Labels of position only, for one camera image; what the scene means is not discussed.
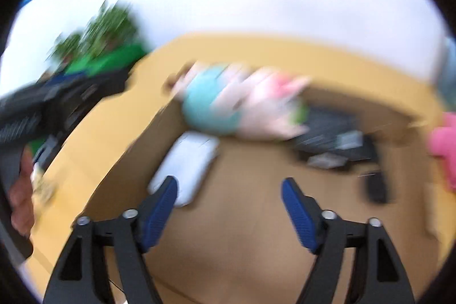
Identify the black pouch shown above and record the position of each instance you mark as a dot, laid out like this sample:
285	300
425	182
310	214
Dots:
327	133

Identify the green potted plant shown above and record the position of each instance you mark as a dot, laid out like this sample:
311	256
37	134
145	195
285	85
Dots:
107	29

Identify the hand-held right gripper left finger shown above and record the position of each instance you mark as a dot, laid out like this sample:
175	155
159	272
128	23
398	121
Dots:
160	215

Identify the white pouch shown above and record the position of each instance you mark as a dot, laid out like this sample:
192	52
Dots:
188	165

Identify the small black item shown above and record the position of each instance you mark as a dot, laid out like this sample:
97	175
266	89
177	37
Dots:
376	188

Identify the brown cardboard box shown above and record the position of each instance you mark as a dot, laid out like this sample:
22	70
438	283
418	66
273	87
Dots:
249	200

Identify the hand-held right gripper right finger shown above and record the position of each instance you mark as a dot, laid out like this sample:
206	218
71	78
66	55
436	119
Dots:
302	218

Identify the person's left hand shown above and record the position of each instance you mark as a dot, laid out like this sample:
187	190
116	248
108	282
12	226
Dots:
21	197

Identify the grey white packet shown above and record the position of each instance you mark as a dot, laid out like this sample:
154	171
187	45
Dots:
327	160

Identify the pink white plush toy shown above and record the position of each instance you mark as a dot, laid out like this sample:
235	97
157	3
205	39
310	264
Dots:
263	111

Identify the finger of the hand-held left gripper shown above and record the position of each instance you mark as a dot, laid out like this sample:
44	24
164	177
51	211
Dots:
107	85

